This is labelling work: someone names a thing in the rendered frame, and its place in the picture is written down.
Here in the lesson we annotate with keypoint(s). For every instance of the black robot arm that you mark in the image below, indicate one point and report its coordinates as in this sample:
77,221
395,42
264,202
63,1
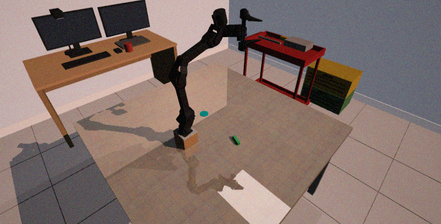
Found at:
209,40

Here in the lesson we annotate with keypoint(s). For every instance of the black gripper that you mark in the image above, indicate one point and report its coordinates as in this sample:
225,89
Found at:
236,30

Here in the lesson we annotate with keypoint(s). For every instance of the green rectangular post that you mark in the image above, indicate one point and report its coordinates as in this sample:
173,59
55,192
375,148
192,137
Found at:
236,140

